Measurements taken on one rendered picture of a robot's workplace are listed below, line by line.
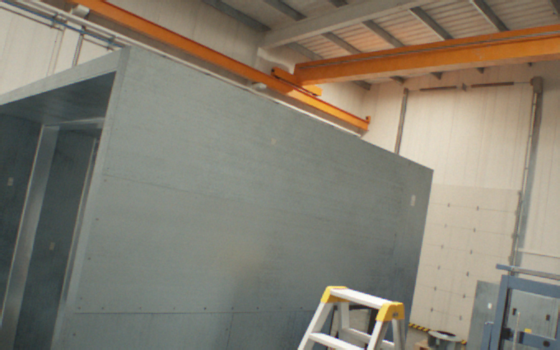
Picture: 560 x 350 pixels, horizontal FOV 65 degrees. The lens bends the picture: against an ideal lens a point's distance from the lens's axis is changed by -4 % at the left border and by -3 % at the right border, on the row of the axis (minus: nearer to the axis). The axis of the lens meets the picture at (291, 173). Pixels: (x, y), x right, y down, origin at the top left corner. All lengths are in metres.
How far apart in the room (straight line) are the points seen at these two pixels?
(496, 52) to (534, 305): 5.06
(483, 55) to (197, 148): 8.80
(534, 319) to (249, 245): 6.74
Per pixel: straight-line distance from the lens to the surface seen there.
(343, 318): 2.43
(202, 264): 2.24
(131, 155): 1.99
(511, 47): 10.26
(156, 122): 2.04
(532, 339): 4.15
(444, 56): 10.86
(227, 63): 12.22
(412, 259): 3.65
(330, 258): 2.86
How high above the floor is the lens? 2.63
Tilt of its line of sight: 5 degrees up
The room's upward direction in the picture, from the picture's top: 11 degrees clockwise
